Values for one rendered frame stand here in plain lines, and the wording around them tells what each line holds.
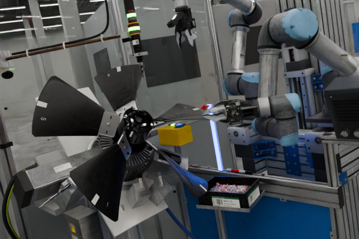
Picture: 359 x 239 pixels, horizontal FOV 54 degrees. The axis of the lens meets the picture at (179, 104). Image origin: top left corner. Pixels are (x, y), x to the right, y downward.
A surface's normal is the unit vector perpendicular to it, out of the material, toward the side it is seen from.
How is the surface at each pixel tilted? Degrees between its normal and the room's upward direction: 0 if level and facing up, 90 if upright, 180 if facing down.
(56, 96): 75
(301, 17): 85
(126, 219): 50
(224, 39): 90
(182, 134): 90
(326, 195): 90
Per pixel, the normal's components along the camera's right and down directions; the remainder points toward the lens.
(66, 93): 0.29, -0.22
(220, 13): 0.42, 0.04
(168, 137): -0.71, 0.21
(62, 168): 0.40, -0.65
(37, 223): 0.68, -0.04
